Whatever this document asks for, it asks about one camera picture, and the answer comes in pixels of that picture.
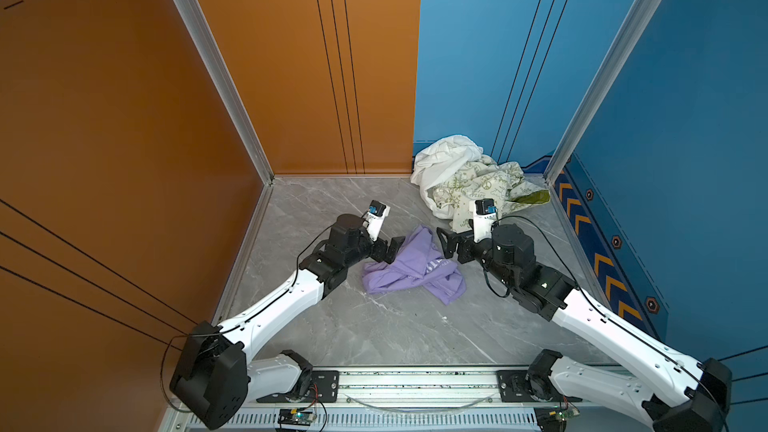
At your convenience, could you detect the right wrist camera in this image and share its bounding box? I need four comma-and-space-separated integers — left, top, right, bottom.
471, 198, 498, 243

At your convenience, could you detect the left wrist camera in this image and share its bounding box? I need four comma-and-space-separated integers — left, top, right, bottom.
363, 200, 390, 242

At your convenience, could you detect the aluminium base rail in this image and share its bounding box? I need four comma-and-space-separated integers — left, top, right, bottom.
161, 364, 601, 432

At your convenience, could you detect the aluminium corner post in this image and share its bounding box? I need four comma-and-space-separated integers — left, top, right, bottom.
543, 0, 662, 186
173, 0, 274, 186

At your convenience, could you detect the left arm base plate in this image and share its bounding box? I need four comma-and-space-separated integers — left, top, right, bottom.
257, 369, 340, 404

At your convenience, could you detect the green patterned cream cloth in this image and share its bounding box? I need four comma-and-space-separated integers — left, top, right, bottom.
427, 155, 550, 232

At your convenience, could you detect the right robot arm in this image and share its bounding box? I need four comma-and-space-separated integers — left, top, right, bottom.
437, 223, 732, 431

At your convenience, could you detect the purple cloth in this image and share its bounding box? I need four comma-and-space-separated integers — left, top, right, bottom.
362, 225, 467, 305

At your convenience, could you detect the green circuit board left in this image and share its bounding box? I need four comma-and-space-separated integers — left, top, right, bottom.
276, 409, 317, 432

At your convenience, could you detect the small circuit board right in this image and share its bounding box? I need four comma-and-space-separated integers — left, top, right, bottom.
548, 403, 581, 423

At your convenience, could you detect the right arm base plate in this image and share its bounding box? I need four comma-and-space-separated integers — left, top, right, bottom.
495, 369, 582, 403

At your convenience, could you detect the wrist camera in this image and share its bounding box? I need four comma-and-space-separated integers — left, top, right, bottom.
363, 200, 390, 242
471, 198, 498, 243

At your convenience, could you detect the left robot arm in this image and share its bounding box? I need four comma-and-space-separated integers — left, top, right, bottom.
169, 201, 404, 430

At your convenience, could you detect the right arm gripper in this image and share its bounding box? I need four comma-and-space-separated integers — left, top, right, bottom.
435, 218, 518, 290

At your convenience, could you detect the plain white cloth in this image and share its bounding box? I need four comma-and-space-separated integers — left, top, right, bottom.
410, 135, 483, 220

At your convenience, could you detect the aluminium corner post left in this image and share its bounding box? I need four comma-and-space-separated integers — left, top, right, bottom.
173, 0, 274, 186

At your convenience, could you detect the aluminium corner post right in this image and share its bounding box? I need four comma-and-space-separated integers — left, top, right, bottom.
543, 0, 662, 186

